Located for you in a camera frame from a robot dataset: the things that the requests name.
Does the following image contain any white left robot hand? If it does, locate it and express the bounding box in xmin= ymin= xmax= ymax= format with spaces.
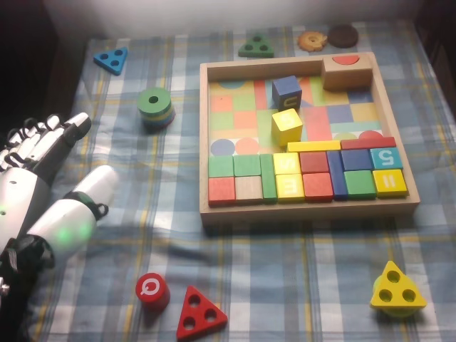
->
xmin=0 ymin=112 xmax=120 ymax=258

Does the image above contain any yellow cube block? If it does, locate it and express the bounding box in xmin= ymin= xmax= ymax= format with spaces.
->
xmin=270 ymin=108 xmax=304 ymax=147

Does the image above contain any dark blue cube block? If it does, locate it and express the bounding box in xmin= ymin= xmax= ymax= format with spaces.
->
xmin=271 ymin=74 xmax=304 ymax=112

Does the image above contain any wooden tray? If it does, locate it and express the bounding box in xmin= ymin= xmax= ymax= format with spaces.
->
xmin=198 ymin=51 xmax=421 ymax=227

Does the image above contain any light brown wooden block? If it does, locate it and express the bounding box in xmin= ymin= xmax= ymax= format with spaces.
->
xmin=321 ymin=53 xmax=374 ymax=91

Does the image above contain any red cylinder with Q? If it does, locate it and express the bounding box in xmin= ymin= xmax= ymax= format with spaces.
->
xmin=135 ymin=273 xmax=171 ymax=310

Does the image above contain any blue triangle with holes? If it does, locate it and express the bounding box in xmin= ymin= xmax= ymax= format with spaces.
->
xmin=93 ymin=46 xmax=129 ymax=77

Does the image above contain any red triangle with holes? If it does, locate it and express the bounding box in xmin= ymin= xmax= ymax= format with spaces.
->
xmin=176 ymin=284 xmax=229 ymax=341

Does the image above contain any blue plaid cloth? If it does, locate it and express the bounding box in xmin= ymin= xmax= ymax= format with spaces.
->
xmin=26 ymin=19 xmax=456 ymax=342

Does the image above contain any green triangle with holes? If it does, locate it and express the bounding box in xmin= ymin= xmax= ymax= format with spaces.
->
xmin=237 ymin=33 xmax=275 ymax=58

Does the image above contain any tan flower biscuit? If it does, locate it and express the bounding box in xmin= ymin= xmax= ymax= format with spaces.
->
xmin=297 ymin=31 xmax=328 ymax=52

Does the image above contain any dark chocolate round biscuit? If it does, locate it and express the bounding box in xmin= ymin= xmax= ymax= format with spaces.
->
xmin=327 ymin=24 xmax=360 ymax=49

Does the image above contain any yellow triangle with holes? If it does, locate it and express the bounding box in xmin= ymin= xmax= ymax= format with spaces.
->
xmin=369 ymin=259 xmax=428 ymax=311

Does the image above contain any green wooden ring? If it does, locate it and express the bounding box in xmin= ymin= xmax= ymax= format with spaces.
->
xmin=137 ymin=87 xmax=172 ymax=118

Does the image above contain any yellow wooden ring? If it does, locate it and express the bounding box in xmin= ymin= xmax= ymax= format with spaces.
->
xmin=140 ymin=108 xmax=175 ymax=123

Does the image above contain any blue wooden ring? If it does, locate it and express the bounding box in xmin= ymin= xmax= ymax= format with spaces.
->
xmin=142 ymin=113 xmax=177 ymax=127

